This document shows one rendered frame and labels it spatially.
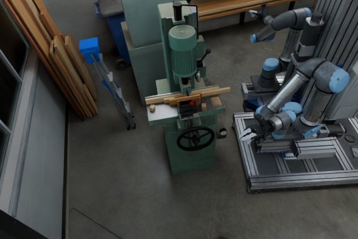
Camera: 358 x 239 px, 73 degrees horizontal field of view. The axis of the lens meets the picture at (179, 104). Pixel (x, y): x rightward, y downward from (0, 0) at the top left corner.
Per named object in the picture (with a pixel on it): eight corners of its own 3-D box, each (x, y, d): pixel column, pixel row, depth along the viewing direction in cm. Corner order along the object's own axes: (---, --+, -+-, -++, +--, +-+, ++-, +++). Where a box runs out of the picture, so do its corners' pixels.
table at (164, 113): (150, 136, 179) (149, 131, 175) (146, 106, 200) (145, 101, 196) (229, 121, 184) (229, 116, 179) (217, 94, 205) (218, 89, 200)
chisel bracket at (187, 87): (182, 96, 185) (181, 88, 179) (179, 84, 195) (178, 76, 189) (192, 95, 186) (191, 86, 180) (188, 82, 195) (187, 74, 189)
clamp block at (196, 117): (180, 128, 179) (179, 120, 172) (177, 114, 188) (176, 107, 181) (200, 124, 180) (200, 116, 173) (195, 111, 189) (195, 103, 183)
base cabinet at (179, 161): (171, 175, 247) (163, 134, 196) (163, 131, 287) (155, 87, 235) (213, 166, 251) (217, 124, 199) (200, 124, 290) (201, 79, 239)
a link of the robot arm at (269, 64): (258, 71, 210) (261, 58, 200) (272, 67, 212) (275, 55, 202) (265, 80, 202) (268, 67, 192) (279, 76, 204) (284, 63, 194)
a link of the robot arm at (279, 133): (274, 124, 152) (278, 112, 144) (287, 136, 145) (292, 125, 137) (264, 129, 150) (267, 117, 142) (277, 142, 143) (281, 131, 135)
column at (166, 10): (170, 95, 214) (160, 18, 161) (166, 79, 229) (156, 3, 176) (194, 90, 215) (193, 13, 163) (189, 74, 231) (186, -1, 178)
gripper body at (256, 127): (257, 145, 130) (274, 136, 133) (258, 134, 124) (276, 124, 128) (247, 136, 135) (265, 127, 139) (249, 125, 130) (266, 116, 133)
